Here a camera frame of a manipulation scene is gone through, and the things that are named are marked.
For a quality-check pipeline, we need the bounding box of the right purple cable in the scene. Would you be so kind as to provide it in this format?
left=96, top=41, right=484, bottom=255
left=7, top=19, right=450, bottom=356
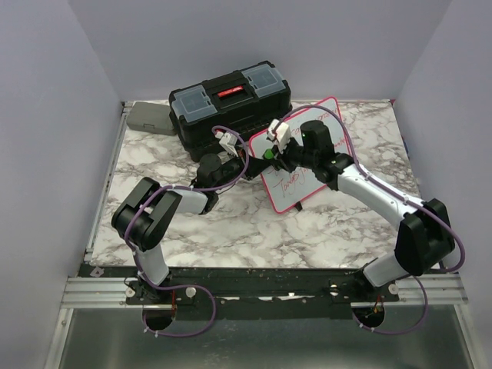
left=268, top=102, right=467, bottom=334

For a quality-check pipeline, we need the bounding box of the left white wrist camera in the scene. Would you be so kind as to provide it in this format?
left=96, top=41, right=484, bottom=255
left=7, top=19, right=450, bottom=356
left=214, top=130, right=238, bottom=157

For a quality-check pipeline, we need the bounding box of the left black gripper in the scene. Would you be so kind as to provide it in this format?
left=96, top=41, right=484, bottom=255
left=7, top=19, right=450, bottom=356
left=213, top=147, right=271, bottom=192

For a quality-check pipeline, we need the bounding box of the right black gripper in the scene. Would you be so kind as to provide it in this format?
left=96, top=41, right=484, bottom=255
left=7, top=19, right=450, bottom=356
left=271, top=136, right=317, bottom=175

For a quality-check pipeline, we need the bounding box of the green black whiteboard eraser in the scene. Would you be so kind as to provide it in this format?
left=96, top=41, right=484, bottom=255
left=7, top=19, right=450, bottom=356
left=263, top=148, right=275, bottom=161

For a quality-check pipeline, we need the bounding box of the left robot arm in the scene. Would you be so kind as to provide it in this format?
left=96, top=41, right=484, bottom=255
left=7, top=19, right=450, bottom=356
left=111, top=150, right=271, bottom=304

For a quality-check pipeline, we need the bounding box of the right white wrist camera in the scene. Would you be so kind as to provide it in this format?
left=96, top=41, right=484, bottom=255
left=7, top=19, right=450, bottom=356
left=267, top=119, right=291, bottom=154

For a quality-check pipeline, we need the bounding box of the black plastic toolbox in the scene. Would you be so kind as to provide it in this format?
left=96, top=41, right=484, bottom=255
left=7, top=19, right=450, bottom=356
left=168, top=61, right=292, bottom=162

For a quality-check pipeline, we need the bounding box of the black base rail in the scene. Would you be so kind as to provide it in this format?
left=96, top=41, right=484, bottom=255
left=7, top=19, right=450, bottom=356
left=102, top=267, right=404, bottom=325

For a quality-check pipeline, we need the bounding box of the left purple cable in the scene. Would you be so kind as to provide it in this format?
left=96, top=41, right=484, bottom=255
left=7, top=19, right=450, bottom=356
left=123, top=125, right=253, bottom=339

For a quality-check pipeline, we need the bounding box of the aluminium frame rail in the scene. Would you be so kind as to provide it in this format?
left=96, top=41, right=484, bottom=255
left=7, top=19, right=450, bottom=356
left=45, top=101, right=133, bottom=368

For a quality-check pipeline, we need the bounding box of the purple cable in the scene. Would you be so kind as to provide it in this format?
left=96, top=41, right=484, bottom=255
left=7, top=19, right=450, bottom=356
left=123, top=125, right=253, bottom=339
left=268, top=102, right=467, bottom=334

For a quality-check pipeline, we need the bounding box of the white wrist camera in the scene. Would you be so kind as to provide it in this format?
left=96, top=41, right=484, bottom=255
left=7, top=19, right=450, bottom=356
left=267, top=119, right=291, bottom=154
left=214, top=130, right=238, bottom=157

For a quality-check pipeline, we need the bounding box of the pink framed whiteboard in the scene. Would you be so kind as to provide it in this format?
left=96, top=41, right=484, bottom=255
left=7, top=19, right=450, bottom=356
left=261, top=108, right=351, bottom=214

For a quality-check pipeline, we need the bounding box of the grey plastic case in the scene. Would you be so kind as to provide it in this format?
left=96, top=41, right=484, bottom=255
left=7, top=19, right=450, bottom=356
left=126, top=101, right=176, bottom=136

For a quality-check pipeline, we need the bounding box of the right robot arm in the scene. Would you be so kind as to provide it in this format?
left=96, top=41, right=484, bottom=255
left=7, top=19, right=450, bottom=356
left=264, top=120, right=455, bottom=301

